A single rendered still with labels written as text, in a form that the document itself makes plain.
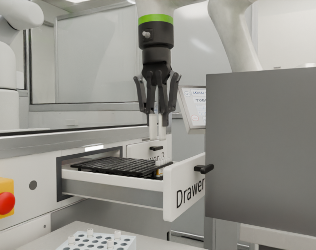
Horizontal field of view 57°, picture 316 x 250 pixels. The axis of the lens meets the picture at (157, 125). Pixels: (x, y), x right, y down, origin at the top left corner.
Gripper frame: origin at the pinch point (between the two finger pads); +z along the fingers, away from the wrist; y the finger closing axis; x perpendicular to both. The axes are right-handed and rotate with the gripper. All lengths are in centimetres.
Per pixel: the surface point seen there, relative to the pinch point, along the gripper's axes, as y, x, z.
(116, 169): -6.6, -9.7, 10.0
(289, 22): 18, 318, -114
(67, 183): -18.7, -13.8, 13.6
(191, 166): 10.6, -3.9, 9.1
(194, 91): -21, 87, -17
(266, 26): -9, 318, -113
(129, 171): -2.8, -9.7, 10.1
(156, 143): -18.8, 35.1, 7.9
